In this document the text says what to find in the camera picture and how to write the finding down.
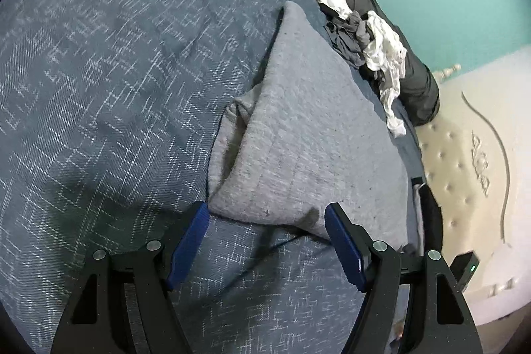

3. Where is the black garment with white trim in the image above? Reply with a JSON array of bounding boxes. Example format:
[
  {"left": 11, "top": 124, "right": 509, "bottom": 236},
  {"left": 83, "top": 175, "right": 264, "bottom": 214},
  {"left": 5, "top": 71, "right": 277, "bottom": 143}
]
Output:
[{"left": 411, "top": 177, "right": 444, "bottom": 255}]

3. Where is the dark grey crumpled garment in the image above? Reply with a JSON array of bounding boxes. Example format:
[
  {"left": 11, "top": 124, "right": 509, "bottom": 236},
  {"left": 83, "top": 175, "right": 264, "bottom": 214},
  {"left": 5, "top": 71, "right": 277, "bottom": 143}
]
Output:
[{"left": 324, "top": 10, "right": 374, "bottom": 68}]

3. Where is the cream bedpost finial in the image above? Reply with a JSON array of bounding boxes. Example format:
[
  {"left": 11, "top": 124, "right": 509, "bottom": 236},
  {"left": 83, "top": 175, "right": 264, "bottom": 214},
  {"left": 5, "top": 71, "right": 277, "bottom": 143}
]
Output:
[{"left": 433, "top": 64, "right": 462, "bottom": 80}]

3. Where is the bed with blue sheet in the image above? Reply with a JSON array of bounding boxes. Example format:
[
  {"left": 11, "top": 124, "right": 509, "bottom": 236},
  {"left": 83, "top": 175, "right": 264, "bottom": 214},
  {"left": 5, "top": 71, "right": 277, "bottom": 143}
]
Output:
[{"left": 0, "top": 0, "right": 428, "bottom": 354}]

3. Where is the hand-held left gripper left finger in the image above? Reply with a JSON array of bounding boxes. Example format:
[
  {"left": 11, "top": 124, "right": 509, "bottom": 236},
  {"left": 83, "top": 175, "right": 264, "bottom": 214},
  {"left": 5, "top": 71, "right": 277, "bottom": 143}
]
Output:
[{"left": 50, "top": 200, "right": 210, "bottom": 354}]

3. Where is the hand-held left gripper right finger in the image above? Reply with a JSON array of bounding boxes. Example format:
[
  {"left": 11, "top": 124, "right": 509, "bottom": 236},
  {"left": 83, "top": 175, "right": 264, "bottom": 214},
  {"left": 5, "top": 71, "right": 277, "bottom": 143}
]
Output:
[{"left": 325, "top": 203, "right": 484, "bottom": 354}]

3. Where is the cream tufted headboard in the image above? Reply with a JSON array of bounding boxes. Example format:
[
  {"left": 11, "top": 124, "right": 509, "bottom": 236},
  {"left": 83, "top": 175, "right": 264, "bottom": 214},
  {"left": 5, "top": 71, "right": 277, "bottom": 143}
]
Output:
[{"left": 415, "top": 47, "right": 531, "bottom": 325}]

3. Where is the grey sweatshirt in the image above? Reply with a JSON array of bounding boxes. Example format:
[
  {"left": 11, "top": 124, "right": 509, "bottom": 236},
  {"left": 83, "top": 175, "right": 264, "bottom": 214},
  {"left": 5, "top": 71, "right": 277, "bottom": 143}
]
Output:
[{"left": 207, "top": 1, "right": 409, "bottom": 249}]

